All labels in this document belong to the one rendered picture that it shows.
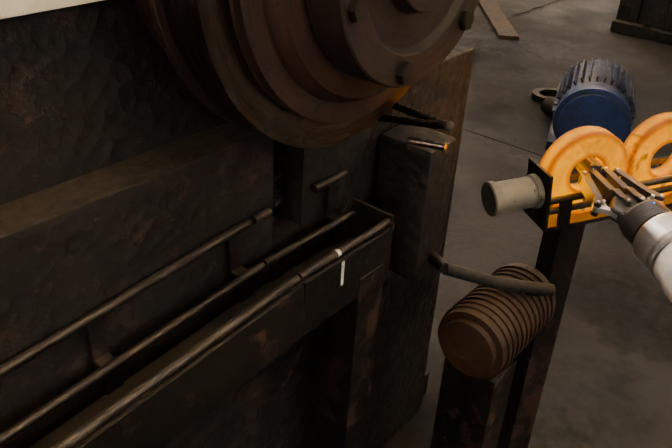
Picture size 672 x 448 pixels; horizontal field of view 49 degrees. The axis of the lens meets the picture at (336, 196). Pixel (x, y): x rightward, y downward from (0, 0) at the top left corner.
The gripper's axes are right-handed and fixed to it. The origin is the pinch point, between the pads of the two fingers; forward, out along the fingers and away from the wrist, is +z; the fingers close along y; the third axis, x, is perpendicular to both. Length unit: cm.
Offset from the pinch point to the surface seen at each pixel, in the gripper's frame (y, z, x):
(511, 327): -17.4, -16.4, -19.9
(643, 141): 9.3, -1.2, 4.2
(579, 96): 89, 125, -54
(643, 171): 11.1, -1.7, -1.6
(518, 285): -15.2, -12.2, -14.9
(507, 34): 147, 284, -95
